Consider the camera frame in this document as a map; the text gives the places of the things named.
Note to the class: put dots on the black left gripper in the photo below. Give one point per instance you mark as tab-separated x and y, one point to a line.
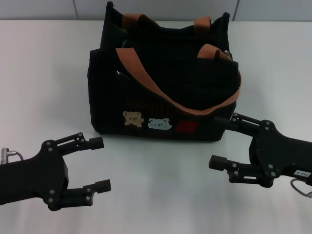
31	178

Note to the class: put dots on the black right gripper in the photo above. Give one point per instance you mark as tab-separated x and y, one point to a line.
275	156

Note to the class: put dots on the silver main zipper pull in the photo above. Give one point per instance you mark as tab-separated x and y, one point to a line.
228	53

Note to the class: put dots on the silver pocket zipper pull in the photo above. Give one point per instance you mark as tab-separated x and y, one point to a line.
120	73

